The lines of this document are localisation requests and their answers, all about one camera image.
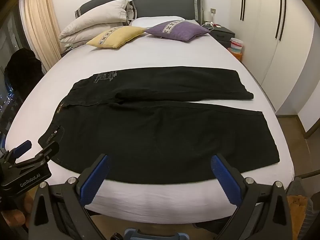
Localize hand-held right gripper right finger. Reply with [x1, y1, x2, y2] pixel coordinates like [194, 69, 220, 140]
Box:
[211, 153, 293, 240]

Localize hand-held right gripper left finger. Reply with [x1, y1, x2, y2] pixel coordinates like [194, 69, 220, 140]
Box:
[30, 154, 110, 240]

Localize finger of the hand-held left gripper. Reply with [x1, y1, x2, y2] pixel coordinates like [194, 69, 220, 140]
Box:
[11, 142, 60, 168]
[7, 141, 32, 161]

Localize black pants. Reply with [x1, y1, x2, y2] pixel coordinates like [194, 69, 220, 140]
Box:
[37, 66, 280, 184]

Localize beige curtain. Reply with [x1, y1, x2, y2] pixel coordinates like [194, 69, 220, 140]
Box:
[24, 0, 62, 72]

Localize striped round container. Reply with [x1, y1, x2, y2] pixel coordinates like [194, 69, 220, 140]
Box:
[229, 37, 243, 53]

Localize yellow cushion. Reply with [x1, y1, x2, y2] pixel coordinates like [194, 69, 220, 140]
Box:
[86, 26, 147, 48]

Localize white bed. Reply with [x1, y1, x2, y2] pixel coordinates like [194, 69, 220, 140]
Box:
[5, 16, 295, 218]

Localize white wardrobe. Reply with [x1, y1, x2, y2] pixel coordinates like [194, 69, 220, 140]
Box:
[230, 0, 320, 135]

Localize stacked cream pillows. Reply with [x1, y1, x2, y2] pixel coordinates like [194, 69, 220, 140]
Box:
[58, 0, 138, 49]

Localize dark grey nightstand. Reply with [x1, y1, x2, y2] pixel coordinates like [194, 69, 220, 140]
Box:
[201, 24, 235, 49]

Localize purple cushion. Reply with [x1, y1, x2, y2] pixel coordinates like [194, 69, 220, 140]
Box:
[145, 20, 211, 42]

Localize white pillow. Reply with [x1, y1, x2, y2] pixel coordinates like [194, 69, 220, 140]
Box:
[131, 16, 185, 28]

